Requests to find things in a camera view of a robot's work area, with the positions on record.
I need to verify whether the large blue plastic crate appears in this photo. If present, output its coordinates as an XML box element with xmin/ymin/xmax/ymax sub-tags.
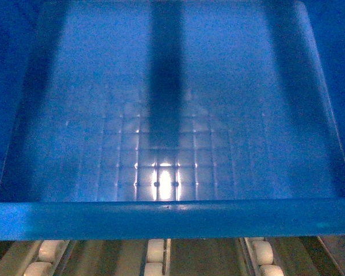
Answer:
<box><xmin>0</xmin><ymin>1</ymin><xmax>345</xmax><ymax>241</ymax></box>

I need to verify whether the middle white roller track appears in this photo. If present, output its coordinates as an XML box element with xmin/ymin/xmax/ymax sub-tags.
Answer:
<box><xmin>143</xmin><ymin>239</ymin><xmax>171</xmax><ymax>276</ymax></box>

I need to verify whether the white roller track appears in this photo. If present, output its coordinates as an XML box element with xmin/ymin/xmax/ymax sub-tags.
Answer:
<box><xmin>23</xmin><ymin>240</ymin><xmax>70</xmax><ymax>276</ymax></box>
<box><xmin>239</xmin><ymin>237</ymin><xmax>285</xmax><ymax>276</ymax></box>
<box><xmin>143</xmin><ymin>239</ymin><xmax>171</xmax><ymax>276</ymax></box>

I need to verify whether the right white roller track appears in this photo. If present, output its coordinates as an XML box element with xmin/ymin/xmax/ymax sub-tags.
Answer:
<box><xmin>239</xmin><ymin>237</ymin><xmax>285</xmax><ymax>276</ymax></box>

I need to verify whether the left white roller track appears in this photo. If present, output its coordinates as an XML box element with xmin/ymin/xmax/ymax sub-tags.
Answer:
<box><xmin>23</xmin><ymin>240</ymin><xmax>70</xmax><ymax>276</ymax></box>

